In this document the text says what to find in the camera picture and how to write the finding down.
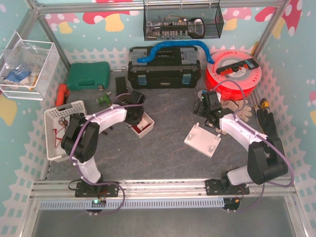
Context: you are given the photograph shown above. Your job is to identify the black tool box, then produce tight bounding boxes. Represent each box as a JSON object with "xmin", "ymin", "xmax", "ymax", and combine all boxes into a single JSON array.
[{"xmin": 127, "ymin": 46, "xmax": 201, "ymax": 89}]

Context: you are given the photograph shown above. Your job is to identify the blue white gloves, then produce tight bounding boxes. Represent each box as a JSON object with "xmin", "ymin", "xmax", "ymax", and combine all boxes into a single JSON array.
[{"xmin": 4, "ymin": 65, "xmax": 32, "ymax": 84}]

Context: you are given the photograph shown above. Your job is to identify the black socket holder rail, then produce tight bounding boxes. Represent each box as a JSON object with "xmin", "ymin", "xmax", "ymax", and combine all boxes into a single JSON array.
[{"xmin": 216, "ymin": 58, "xmax": 259, "ymax": 76}]

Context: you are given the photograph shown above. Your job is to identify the white perforated basket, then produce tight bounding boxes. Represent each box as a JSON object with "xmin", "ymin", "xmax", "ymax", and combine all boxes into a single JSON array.
[{"xmin": 44, "ymin": 100, "xmax": 86, "ymax": 162}]

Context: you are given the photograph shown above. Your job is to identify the black rubber glove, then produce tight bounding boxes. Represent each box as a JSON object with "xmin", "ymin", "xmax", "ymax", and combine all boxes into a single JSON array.
[{"xmin": 256, "ymin": 109, "xmax": 277, "ymax": 136}]

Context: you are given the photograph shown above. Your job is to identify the green plastic case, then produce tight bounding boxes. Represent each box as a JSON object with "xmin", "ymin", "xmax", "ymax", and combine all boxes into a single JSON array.
[{"xmin": 66, "ymin": 62, "xmax": 111, "ymax": 91}]

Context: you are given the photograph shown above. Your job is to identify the white peg board fixture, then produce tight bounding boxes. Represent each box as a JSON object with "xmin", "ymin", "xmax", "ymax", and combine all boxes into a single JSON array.
[{"xmin": 184, "ymin": 122, "xmax": 221, "ymax": 158}]

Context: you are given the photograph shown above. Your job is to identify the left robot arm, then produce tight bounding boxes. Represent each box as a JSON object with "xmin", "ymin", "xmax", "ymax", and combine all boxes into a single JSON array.
[{"xmin": 61, "ymin": 90, "xmax": 146, "ymax": 197}]

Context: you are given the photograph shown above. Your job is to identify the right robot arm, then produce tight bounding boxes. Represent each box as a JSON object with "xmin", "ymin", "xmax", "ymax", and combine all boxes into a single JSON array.
[{"xmin": 193, "ymin": 91, "xmax": 294, "ymax": 196}]

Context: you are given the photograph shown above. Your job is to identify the clear acrylic wall box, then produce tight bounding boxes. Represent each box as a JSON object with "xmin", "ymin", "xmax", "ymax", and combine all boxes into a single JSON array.
[{"xmin": 0, "ymin": 33, "xmax": 60, "ymax": 101}]

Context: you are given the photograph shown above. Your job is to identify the green toy drill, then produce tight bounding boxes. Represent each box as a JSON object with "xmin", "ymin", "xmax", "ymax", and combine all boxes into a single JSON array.
[{"xmin": 96, "ymin": 92, "xmax": 112, "ymax": 107}]

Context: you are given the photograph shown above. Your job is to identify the orange utility knife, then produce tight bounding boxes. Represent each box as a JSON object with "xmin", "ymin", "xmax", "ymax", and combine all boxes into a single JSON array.
[{"xmin": 55, "ymin": 83, "xmax": 70, "ymax": 107}]

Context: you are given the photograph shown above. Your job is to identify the red tubing spool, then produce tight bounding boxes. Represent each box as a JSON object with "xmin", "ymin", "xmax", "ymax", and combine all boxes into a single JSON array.
[{"xmin": 204, "ymin": 49, "xmax": 262, "ymax": 101}]

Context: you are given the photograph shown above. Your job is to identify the black wire mesh basket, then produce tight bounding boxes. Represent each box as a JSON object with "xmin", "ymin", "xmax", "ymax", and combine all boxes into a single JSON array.
[{"xmin": 143, "ymin": 3, "xmax": 224, "ymax": 41}]

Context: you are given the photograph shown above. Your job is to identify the white spring tray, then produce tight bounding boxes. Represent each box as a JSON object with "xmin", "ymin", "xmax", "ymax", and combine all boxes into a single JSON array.
[{"xmin": 130, "ymin": 112, "xmax": 155, "ymax": 139}]

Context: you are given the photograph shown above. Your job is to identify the blue corrugated hose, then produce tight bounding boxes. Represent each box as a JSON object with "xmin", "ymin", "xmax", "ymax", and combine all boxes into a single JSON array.
[{"xmin": 137, "ymin": 40, "xmax": 215, "ymax": 65}]

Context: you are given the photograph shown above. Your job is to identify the solder wire spool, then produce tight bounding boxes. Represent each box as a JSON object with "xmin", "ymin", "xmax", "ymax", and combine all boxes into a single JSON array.
[{"xmin": 197, "ymin": 90, "xmax": 205, "ymax": 98}]

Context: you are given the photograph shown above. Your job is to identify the yellow handled tool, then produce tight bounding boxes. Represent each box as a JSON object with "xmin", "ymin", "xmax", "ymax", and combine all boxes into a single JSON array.
[{"xmin": 253, "ymin": 98, "xmax": 270, "ymax": 110}]

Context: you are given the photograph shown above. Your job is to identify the black battery holder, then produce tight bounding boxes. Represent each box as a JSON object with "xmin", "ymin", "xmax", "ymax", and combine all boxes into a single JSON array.
[{"xmin": 116, "ymin": 77, "xmax": 130, "ymax": 101}]

